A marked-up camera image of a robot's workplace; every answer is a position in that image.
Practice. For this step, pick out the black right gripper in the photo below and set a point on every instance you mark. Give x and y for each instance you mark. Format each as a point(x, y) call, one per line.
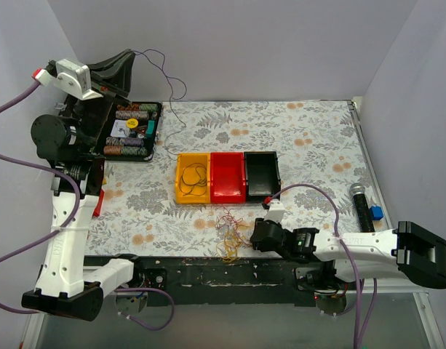
point(263, 233)

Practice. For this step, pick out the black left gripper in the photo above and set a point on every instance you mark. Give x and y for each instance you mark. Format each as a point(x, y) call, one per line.
point(108, 89)

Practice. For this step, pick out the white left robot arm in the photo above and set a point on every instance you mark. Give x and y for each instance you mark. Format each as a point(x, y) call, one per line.
point(68, 141)

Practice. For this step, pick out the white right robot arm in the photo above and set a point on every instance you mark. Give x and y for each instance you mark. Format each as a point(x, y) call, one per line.
point(408, 252)

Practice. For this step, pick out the black plastic bin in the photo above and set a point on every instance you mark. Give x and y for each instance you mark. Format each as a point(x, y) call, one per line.
point(262, 175)

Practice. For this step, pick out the yellow round chip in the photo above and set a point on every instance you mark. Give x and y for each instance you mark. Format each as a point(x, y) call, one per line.
point(132, 123)

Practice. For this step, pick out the red plastic bin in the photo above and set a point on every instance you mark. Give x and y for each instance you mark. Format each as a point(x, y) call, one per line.
point(227, 178)

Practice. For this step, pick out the black poker chip case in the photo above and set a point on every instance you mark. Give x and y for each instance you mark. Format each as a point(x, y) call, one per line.
point(103, 127)

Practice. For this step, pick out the yellow plastic bin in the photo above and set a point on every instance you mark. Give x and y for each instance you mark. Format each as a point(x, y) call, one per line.
point(192, 178)

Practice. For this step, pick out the black microphone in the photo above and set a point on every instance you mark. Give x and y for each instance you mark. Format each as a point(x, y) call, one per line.
point(357, 192)

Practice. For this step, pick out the blue toy block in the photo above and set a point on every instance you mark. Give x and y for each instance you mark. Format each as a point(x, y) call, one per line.
point(376, 213)

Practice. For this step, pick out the red white toy block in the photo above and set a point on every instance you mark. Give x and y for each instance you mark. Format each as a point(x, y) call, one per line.
point(97, 210)

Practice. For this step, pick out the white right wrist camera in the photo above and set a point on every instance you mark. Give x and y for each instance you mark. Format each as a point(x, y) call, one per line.
point(275, 211)

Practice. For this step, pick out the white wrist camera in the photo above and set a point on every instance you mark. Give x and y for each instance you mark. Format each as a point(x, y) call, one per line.
point(69, 76)
point(275, 211)

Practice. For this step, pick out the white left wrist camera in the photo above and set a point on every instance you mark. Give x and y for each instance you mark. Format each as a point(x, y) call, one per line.
point(69, 76)

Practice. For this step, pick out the aluminium frame rail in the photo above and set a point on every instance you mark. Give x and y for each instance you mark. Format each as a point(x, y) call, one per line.
point(85, 305)

